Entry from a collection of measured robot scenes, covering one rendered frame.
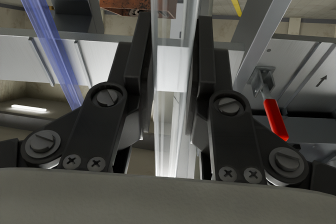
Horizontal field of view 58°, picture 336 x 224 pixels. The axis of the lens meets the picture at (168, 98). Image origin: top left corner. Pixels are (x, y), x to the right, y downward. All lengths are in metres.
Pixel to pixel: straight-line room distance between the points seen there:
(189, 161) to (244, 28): 0.34
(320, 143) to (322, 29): 9.27
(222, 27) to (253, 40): 9.29
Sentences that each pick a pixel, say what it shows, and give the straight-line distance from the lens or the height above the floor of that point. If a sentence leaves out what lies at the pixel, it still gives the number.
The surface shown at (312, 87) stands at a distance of 0.50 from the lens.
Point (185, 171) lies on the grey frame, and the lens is 0.67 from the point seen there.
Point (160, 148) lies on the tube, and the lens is 0.16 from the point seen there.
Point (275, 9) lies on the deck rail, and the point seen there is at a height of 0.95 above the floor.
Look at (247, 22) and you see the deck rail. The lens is 0.40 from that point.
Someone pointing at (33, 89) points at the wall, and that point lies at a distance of 12.57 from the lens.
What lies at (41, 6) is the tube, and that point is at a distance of 0.25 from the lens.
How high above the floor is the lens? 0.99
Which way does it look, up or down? 10 degrees up
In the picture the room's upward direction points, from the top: 176 degrees counter-clockwise
